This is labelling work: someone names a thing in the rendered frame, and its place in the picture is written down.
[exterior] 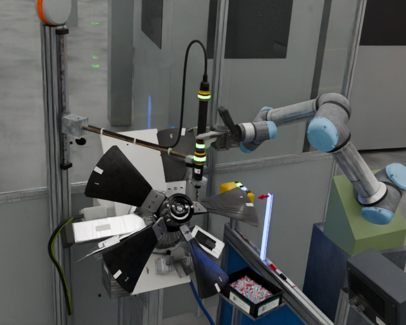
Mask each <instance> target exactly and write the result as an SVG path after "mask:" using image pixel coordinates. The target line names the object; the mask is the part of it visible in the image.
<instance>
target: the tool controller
mask: <svg viewBox="0 0 406 325"><path fill-rule="evenodd" d="M346 261H347V282H348V294H349V304H350V305H351V306H353V305H355V306H356V310H357V311H358V313H361V312H362V313H363V314H364V315H365V316H367V317H368V318H369V319H370V320H371V321H372V322H373V323H375V325H406V273H405V272H404V271H403V270H401V269H400V268H399V267H397V266H396V265H395V264H393V263H392V262H391V261H390V260H388V259H387V258H385V257H384V256H383V255H382V254H381V253H379V252H378V251H376V250H375V249H374V248H368V249H366V250H364V251H362V252H360V253H358V254H356V255H354V256H352V257H350V258H348V259H347V260H346Z"/></svg>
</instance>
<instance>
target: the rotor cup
mask: <svg viewBox="0 0 406 325"><path fill-rule="evenodd" d="M164 201H166V202H165V203H164V204H163V202H164ZM163 202H162V204H161V205H160V206H159V208H158V210H157V211H156V212H155V213H153V212H152V216H153V221H154V222H156V220H157V219H158V218H159V217H160V216H162V217H163V219H164V222H165V225H166V227H167V231H166V232H167V233H174V232H176V231H179V227H180V226H182V225H184V224H186V222H188V221H189V220H190V219H191V218H192V216H193V214H194V210H195V209H194V204H193V202H192V200H191V199H190V198H189V197H188V196H187V195H185V194H183V193H174V194H173V195H170V196H169V197H168V198H166V197H165V199H164V200H163ZM178 206H182V210H181V211H179V210H178V209H177V207H178ZM168 219H170V221H167V220H168Z"/></svg>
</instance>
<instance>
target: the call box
mask: <svg viewBox="0 0 406 325"><path fill-rule="evenodd" d="M236 187H239V186H238V185H237V184H235V182H228V183H224V184H221V185H220V193H224V192H226V191H228V190H231V189H233V188H236ZM246 195H247V196H248V197H249V198H250V200H251V202H252V203H253V202H254V194H252V193H247V192H246Z"/></svg>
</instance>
